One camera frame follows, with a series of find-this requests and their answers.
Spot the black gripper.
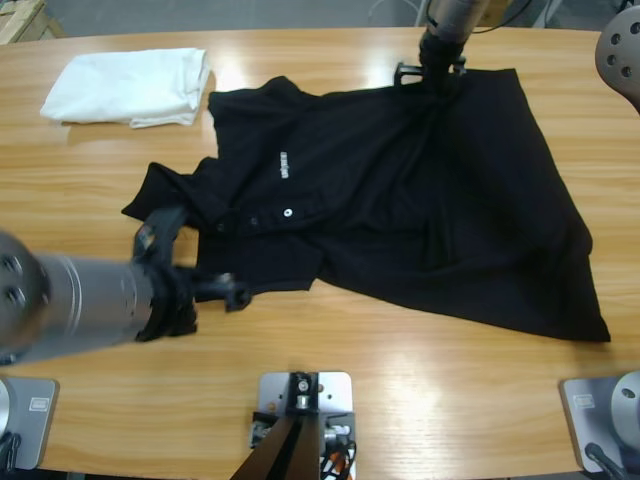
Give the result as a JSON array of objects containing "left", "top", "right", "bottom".
[
  {"left": 418, "top": 32, "right": 469, "bottom": 101},
  {"left": 135, "top": 259, "right": 253, "bottom": 344}
]

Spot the black polo shirt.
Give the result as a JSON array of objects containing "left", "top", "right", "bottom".
[{"left": 120, "top": 67, "right": 612, "bottom": 344}]

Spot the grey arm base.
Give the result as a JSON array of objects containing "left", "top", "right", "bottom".
[
  {"left": 0, "top": 377, "right": 60, "bottom": 471},
  {"left": 558, "top": 369, "right": 640, "bottom": 474}
]

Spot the brown cardboard box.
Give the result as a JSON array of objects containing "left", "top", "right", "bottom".
[{"left": 479, "top": 0, "right": 511, "bottom": 26}]

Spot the grey metal leg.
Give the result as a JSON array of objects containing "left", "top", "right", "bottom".
[{"left": 532, "top": 0, "right": 564, "bottom": 29}]

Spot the white folded garment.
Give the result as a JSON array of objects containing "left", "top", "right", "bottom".
[{"left": 39, "top": 47, "right": 214, "bottom": 130}]

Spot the wooden pallet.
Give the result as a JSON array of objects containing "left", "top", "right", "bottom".
[{"left": 0, "top": 0, "right": 66, "bottom": 44}]

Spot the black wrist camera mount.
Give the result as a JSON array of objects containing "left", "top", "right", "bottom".
[
  {"left": 393, "top": 60, "right": 427, "bottom": 87},
  {"left": 132, "top": 205, "right": 190, "bottom": 269}
]

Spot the white wire frame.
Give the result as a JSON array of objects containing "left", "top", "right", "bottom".
[{"left": 368, "top": 0, "right": 426, "bottom": 26}]

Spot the white mount block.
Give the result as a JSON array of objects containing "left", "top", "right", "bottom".
[{"left": 249, "top": 370, "right": 357, "bottom": 480}]

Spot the dark camera post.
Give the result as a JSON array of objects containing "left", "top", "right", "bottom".
[{"left": 232, "top": 372, "right": 321, "bottom": 480}]

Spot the orange black cable bundle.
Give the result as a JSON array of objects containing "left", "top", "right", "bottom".
[{"left": 319, "top": 439, "right": 357, "bottom": 480}]

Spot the black base cable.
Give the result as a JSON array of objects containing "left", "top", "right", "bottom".
[
  {"left": 583, "top": 442, "right": 624, "bottom": 474},
  {"left": 0, "top": 432, "right": 22, "bottom": 471}
]

